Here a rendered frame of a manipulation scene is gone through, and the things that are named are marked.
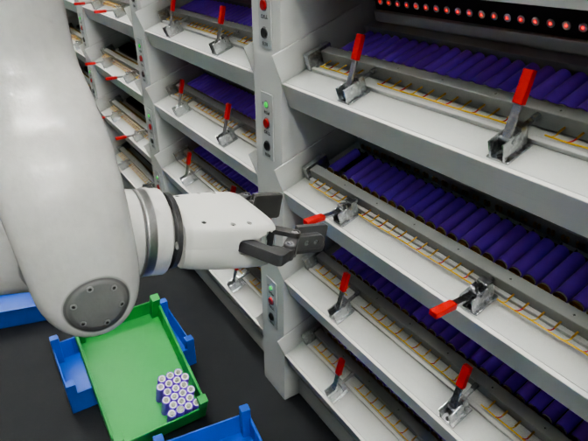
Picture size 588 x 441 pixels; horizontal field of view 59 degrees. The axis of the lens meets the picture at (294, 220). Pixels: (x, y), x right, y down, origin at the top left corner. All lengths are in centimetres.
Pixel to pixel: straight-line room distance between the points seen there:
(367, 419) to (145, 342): 57
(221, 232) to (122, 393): 83
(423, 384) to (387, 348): 9
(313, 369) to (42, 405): 64
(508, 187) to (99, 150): 41
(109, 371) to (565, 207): 104
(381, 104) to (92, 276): 48
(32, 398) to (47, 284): 104
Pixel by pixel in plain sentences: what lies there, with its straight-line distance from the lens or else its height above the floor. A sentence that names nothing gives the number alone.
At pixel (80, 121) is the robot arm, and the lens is 39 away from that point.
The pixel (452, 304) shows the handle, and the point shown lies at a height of 56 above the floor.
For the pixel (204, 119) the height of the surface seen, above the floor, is 55.
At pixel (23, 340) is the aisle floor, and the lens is 160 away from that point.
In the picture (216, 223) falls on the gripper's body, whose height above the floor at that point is 71.
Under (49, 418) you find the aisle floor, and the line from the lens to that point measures 136.
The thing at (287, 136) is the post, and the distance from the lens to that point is 93.
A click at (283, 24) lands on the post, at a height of 83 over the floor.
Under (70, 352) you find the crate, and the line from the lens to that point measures 149.
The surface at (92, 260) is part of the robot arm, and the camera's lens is 38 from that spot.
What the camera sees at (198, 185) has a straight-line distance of 146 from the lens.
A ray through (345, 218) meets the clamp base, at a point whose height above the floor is 55.
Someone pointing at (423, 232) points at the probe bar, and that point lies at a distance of 76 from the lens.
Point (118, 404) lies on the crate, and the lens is 127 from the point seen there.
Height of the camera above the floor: 94
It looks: 28 degrees down
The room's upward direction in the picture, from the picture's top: straight up
